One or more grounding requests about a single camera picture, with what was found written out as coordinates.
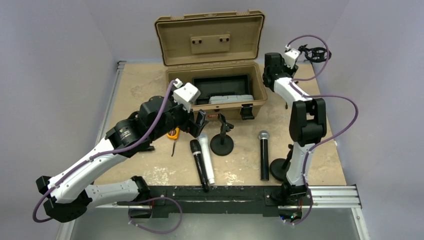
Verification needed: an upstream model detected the white handheld microphone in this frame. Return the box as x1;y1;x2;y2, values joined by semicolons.
198;133;215;185

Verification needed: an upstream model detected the black handheld microphone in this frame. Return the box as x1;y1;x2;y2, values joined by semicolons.
189;139;209;193

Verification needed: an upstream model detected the black round-base mic stand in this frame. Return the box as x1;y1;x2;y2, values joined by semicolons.
210;113;234;157

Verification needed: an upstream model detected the silver-head black microphone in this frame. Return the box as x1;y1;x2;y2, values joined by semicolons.
258;130;270;181

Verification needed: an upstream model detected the black tripod mic stand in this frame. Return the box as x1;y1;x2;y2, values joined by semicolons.
284;44;332;110

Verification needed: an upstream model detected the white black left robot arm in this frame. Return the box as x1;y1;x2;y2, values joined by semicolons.
36;95;207;223

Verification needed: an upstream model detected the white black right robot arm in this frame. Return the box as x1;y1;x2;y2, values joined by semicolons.
262;50;327;204

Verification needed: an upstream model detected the yellow tape measure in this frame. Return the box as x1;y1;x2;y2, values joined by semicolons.
167;127;180;157

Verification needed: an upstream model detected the grey plastic case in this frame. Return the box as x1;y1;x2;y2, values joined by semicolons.
208;94;254;105

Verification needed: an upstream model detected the black T-shaped pipe fitting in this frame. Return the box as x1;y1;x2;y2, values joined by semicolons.
139;145;155;152

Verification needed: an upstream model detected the tan plastic toolbox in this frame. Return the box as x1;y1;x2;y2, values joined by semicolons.
154;10;268;121

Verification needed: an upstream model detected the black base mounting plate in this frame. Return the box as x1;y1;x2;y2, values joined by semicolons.
117;185;312;219

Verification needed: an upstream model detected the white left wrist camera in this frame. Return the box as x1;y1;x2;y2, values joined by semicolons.
172;78;201;113

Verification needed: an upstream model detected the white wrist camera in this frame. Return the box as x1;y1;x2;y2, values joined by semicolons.
282;45;301;69
172;78;201;113

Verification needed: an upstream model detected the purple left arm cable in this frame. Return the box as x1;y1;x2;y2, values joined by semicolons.
32;79;178;223

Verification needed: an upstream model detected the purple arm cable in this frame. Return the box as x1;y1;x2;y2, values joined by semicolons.
284;35;360;227
32;79;178;223

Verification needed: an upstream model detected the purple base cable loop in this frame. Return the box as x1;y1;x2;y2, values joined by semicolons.
127;197;184;235

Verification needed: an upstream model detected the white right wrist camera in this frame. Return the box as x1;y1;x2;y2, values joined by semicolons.
282;45;301;69

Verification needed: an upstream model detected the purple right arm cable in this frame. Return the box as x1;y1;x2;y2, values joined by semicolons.
284;35;360;227

